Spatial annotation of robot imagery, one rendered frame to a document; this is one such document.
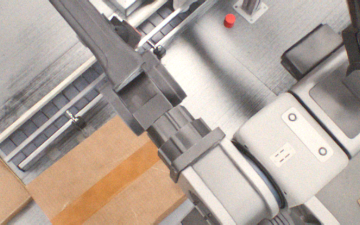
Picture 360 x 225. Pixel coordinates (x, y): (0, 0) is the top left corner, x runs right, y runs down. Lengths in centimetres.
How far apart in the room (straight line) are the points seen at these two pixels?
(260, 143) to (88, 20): 31
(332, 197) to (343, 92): 163
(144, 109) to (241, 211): 20
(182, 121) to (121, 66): 12
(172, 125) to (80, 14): 21
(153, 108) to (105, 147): 37
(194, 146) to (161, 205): 39
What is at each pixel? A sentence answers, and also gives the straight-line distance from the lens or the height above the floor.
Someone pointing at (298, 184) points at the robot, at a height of 153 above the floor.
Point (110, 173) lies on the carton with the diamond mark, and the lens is 98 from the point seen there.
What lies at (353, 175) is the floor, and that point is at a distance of 231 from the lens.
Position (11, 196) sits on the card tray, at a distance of 132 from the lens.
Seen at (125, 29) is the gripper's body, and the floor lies 103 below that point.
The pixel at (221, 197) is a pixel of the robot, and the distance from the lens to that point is 59.
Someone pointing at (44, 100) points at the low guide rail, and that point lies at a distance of 128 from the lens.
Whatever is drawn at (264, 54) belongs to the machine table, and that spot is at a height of 83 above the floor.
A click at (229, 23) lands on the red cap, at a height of 86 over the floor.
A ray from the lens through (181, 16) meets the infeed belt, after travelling 139.
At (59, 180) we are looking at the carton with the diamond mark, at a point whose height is 112.
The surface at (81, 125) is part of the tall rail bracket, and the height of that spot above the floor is 97.
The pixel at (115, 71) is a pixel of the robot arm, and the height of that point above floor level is 148.
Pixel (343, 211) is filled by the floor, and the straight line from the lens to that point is 227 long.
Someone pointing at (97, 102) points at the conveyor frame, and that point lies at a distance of 130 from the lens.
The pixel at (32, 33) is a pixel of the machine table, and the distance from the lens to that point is 147.
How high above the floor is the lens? 208
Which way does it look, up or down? 72 degrees down
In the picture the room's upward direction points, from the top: 9 degrees clockwise
